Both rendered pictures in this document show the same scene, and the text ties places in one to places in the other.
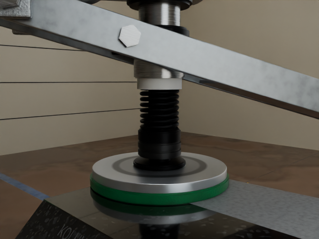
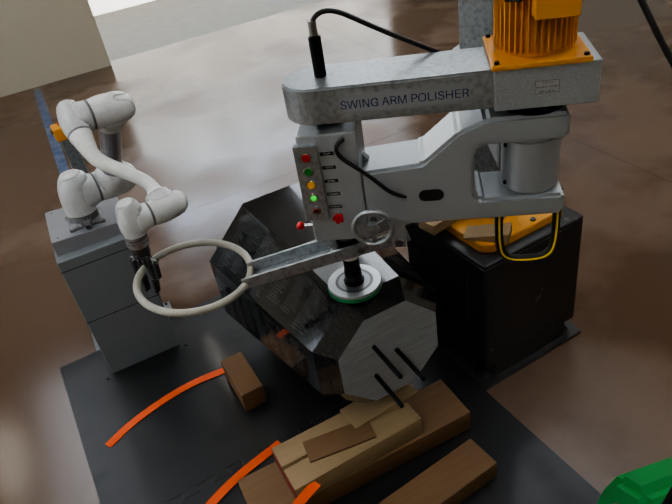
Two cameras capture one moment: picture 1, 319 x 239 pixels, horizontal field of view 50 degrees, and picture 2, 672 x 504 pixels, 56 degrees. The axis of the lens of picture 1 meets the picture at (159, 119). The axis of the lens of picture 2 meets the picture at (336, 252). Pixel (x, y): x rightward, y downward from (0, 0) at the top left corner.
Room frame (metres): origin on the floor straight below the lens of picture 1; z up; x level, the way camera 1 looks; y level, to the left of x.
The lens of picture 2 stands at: (2.35, 0.76, 2.44)
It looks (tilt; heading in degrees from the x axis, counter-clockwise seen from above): 35 degrees down; 204
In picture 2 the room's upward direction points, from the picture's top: 10 degrees counter-clockwise
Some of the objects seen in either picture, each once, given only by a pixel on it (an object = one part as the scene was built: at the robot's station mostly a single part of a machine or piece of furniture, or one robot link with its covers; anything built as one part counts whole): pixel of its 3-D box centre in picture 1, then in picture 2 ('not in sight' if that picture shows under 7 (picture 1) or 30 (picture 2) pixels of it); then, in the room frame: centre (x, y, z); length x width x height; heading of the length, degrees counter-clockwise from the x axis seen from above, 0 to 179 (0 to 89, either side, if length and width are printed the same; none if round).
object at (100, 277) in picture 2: not in sight; (116, 289); (0.22, -1.57, 0.40); 0.50 x 0.50 x 0.80; 45
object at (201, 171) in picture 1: (159, 168); (354, 281); (0.54, 0.00, 0.89); 0.21 x 0.21 x 0.01
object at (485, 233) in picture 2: not in sight; (487, 231); (0.01, 0.45, 0.80); 0.20 x 0.10 x 0.05; 88
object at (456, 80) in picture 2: not in sight; (432, 87); (0.46, 0.34, 1.66); 0.96 x 0.25 x 0.17; 103
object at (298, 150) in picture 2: not in sight; (311, 182); (0.66, -0.04, 1.41); 0.08 x 0.03 x 0.28; 103
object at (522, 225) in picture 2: not in sight; (490, 209); (-0.23, 0.44, 0.76); 0.49 x 0.49 x 0.05; 49
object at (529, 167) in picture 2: not in sight; (529, 155); (0.39, 0.64, 1.39); 0.19 x 0.19 x 0.20
